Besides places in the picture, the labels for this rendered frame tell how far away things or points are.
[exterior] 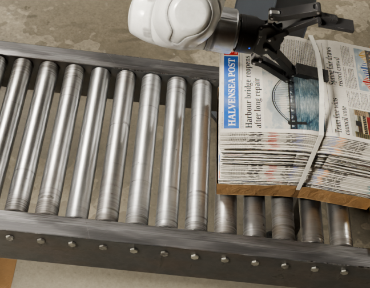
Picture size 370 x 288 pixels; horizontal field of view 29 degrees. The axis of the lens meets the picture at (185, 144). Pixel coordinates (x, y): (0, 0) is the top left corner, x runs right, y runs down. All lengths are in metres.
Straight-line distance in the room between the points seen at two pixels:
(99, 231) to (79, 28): 1.69
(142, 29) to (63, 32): 1.73
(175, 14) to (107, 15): 2.01
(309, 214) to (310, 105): 0.27
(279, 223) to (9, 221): 0.58
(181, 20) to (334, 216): 0.67
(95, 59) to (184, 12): 0.70
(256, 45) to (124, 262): 0.55
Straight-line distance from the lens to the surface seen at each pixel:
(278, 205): 1.62
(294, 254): 1.56
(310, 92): 1.52
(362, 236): 2.64
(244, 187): 1.57
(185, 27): 1.17
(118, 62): 1.83
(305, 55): 1.59
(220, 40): 1.38
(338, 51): 1.63
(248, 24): 1.40
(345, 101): 1.53
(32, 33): 3.08
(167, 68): 1.83
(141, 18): 1.36
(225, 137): 1.44
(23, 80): 1.80
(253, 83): 1.51
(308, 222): 1.62
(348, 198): 1.63
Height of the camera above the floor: 2.10
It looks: 51 degrees down
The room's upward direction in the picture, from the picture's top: 11 degrees clockwise
